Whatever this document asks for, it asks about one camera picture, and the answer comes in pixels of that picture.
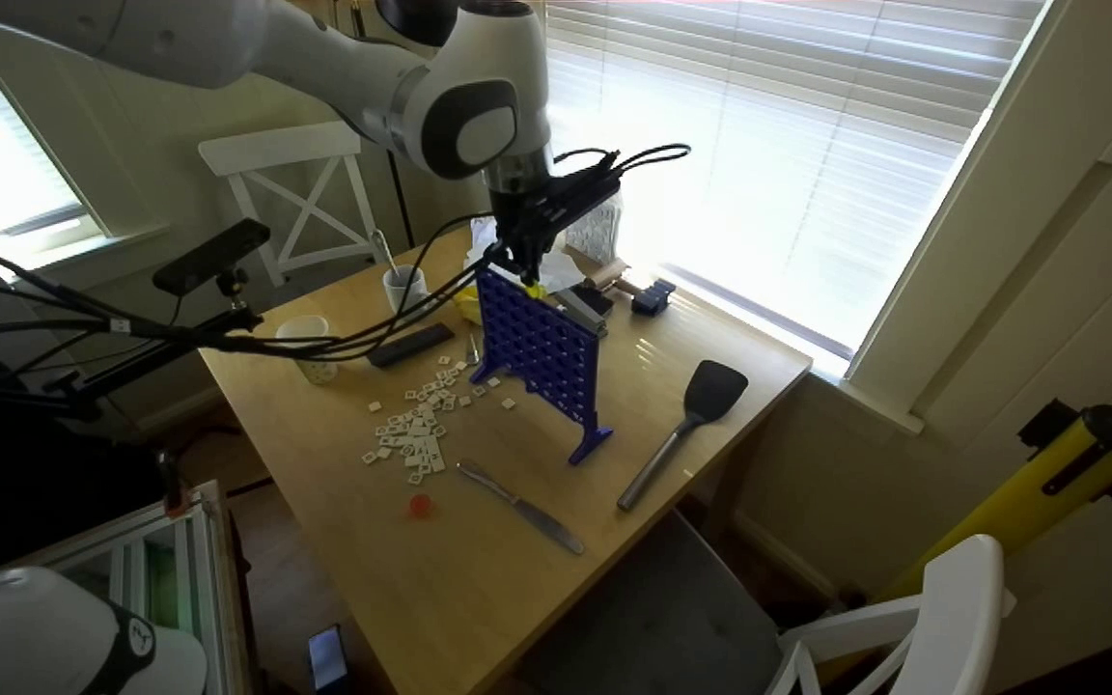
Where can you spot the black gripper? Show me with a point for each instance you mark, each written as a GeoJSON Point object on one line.
{"type": "Point", "coordinates": [533, 217]}

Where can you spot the yellow ball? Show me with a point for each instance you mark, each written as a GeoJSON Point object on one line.
{"type": "Point", "coordinates": [533, 290]}

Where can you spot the metal spoon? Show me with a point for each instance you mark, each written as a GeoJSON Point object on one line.
{"type": "Point", "coordinates": [519, 503]}

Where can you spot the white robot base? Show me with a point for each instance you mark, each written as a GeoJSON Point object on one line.
{"type": "Point", "coordinates": [18, 631]}

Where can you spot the blue connect four board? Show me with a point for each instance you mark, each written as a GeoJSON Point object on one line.
{"type": "Point", "coordinates": [540, 355]}

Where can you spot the red game disc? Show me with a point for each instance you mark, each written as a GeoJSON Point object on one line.
{"type": "Point", "coordinates": [423, 506]}

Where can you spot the clear cup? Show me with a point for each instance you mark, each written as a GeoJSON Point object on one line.
{"type": "Point", "coordinates": [405, 297]}

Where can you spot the cream letter tile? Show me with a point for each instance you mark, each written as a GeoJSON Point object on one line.
{"type": "Point", "coordinates": [507, 402]}

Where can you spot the black remote control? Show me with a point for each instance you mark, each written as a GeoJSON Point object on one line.
{"type": "Point", "coordinates": [412, 344]}

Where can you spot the black spatula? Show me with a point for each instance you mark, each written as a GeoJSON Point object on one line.
{"type": "Point", "coordinates": [712, 392]}

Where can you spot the speckled cup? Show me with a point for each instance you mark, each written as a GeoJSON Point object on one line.
{"type": "Point", "coordinates": [308, 349]}

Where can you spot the white cross-back chair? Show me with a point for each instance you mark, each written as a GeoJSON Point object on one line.
{"type": "Point", "coordinates": [270, 145]}
{"type": "Point", "coordinates": [963, 603]}

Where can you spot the white window blinds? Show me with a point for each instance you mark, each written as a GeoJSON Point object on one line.
{"type": "Point", "coordinates": [812, 131]}

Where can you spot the grey rug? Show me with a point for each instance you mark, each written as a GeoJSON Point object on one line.
{"type": "Point", "coordinates": [656, 621]}

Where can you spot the black smartphone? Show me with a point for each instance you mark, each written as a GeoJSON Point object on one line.
{"type": "Point", "coordinates": [328, 658]}

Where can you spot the glass display cabinet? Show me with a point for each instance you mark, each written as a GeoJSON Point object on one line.
{"type": "Point", "coordinates": [184, 566]}

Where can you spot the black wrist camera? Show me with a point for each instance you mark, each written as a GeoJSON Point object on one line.
{"type": "Point", "coordinates": [584, 189]}

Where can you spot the black stereo camera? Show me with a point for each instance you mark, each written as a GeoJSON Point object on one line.
{"type": "Point", "coordinates": [210, 255]}

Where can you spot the black camera stand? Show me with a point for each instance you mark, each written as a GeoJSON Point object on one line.
{"type": "Point", "coordinates": [134, 360]}

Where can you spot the yellow barrier post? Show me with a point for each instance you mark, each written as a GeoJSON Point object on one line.
{"type": "Point", "coordinates": [1033, 503]}

